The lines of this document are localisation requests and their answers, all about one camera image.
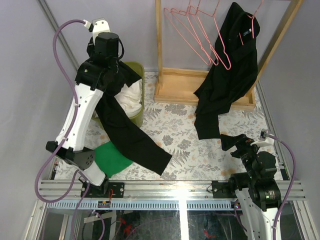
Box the wooden clothes rack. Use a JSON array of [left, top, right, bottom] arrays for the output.
[[154, 0, 303, 106]]

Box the aluminium rail frame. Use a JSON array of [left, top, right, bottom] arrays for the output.
[[24, 179, 320, 240]]

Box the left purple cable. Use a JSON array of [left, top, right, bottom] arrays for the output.
[[34, 19, 90, 203]]

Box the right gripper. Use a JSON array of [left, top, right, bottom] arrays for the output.
[[219, 132, 263, 180]]

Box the white shirt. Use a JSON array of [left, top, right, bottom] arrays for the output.
[[114, 79, 142, 118]]

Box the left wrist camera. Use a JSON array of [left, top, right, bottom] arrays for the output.
[[83, 18, 111, 42]]

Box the pink hanger of white shirt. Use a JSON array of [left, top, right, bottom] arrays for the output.
[[163, 0, 221, 66]]

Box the pink wire hanger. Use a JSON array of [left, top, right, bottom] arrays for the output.
[[163, 0, 211, 66]]

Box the floral table mat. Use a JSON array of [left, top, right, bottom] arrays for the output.
[[54, 72, 268, 181]]

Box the olive green plastic basket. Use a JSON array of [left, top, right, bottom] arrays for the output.
[[94, 61, 145, 127]]

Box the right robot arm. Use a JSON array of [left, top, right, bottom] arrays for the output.
[[211, 132, 282, 240]]

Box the pink hanger of black shirt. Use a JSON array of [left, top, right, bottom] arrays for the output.
[[187, 0, 232, 70]]

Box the green cloth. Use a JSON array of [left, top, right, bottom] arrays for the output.
[[94, 141, 133, 178]]

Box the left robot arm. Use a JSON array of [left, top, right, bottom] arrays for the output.
[[45, 32, 123, 198]]

